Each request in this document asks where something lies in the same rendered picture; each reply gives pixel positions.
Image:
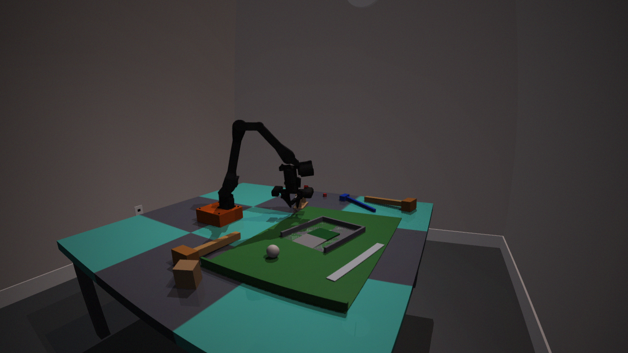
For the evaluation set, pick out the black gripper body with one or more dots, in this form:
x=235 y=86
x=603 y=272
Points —
x=292 y=188

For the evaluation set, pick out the grey flat bar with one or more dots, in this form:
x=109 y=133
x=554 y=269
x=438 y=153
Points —
x=354 y=263

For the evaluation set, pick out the grey ball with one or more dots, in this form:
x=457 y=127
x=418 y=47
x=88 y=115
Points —
x=272 y=251

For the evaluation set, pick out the green flat mat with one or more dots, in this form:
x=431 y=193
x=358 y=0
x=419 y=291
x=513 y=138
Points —
x=305 y=268

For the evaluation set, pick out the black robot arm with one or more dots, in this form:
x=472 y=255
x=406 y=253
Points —
x=226 y=199

